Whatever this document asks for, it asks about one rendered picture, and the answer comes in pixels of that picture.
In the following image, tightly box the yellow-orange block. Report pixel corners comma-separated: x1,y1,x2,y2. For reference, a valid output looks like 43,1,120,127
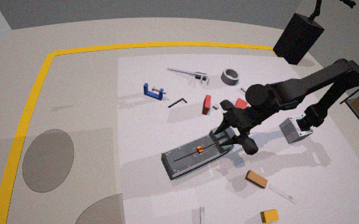
260,209,279,223

